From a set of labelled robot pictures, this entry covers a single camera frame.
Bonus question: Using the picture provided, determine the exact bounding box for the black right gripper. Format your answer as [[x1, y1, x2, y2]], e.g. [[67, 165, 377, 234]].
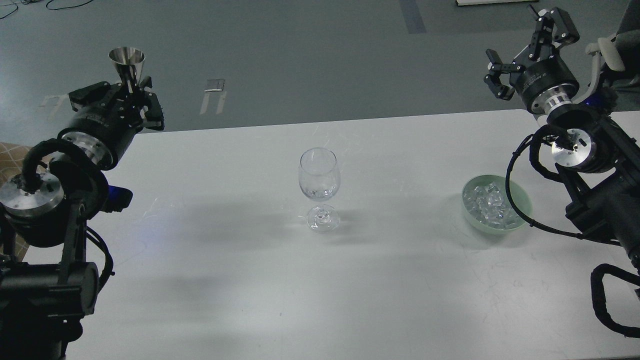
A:
[[483, 5, 581, 115]]

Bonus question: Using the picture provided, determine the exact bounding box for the clear ice cubes pile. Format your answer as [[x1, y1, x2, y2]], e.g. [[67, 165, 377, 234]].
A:
[[462, 181, 521, 230]]

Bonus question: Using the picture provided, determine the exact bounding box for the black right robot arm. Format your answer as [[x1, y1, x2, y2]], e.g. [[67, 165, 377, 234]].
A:
[[484, 0, 640, 269]]

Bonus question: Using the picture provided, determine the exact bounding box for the clear wine glass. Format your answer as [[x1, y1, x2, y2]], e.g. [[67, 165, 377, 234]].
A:
[[298, 146, 341, 234]]

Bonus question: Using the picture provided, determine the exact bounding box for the white board on floor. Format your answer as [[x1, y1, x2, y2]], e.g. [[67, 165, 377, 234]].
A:
[[455, 0, 521, 7]]

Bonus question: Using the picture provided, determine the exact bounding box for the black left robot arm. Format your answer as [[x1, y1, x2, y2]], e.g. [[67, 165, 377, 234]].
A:
[[1, 75, 165, 360]]

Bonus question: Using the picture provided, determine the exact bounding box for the steel cocktail jigger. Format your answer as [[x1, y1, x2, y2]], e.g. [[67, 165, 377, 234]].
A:
[[109, 47, 146, 94]]

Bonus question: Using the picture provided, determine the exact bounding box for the green bowl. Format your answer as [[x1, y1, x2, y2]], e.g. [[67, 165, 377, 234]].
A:
[[459, 174, 533, 236]]

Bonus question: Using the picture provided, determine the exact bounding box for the white office chair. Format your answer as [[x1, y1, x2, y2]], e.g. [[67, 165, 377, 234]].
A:
[[579, 0, 640, 112]]

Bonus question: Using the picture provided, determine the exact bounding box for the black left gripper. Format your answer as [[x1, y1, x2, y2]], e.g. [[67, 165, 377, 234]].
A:
[[57, 76, 165, 171]]

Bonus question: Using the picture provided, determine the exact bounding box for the black floor cable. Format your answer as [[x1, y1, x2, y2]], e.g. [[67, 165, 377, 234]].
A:
[[0, 0, 94, 20]]

